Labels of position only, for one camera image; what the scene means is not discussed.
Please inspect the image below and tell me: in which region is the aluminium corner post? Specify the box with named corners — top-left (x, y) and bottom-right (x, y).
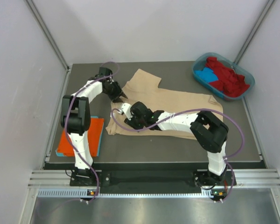
top-left (24, 0), bottom-right (70, 70)
top-left (234, 0), bottom-right (276, 64)

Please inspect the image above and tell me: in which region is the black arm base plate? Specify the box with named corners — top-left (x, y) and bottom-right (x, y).
top-left (70, 162), bottom-right (236, 187)

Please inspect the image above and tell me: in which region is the blue t shirt in basket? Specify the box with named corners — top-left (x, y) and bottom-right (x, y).
top-left (194, 67), bottom-right (218, 83)

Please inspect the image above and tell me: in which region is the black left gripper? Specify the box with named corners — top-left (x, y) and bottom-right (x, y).
top-left (103, 80), bottom-right (126, 103)

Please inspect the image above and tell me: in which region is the teal plastic basket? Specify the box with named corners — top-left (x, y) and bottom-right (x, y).
top-left (192, 52), bottom-right (255, 101)

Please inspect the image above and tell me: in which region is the orange folded t shirt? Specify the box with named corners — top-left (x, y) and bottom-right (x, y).
top-left (57, 117), bottom-right (105, 157)

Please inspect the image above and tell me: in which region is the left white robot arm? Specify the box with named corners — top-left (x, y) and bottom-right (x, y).
top-left (60, 67), bottom-right (127, 185)

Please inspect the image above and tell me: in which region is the left aluminium corner post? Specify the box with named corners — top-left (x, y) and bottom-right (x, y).
top-left (24, 0), bottom-right (70, 70)

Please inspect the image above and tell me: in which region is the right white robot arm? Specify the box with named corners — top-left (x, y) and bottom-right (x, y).
top-left (120, 102), bottom-right (229, 185)

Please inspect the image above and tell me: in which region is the right aluminium corner post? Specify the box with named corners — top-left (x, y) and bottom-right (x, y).
top-left (234, 0), bottom-right (276, 64)

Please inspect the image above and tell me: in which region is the red t shirt in basket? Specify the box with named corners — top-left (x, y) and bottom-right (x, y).
top-left (205, 57), bottom-right (250, 98)

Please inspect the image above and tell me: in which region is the beige t shirt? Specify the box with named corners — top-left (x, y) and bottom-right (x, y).
top-left (105, 69), bottom-right (223, 140)

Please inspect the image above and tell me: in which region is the slotted grey cable duct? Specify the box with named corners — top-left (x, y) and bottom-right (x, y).
top-left (37, 188), bottom-right (227, 198)

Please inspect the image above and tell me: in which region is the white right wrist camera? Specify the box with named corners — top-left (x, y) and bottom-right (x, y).
top-left (117, 103), bottom-right (133, 120)

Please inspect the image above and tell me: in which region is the aluminium frame rail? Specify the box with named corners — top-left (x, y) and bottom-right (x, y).
top-left (28, 169), bottom-right (280, 188)

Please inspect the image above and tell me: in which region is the light blue folded t shirt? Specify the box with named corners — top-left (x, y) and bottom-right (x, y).
top-left (56, 116), bottom-right (105, 157)

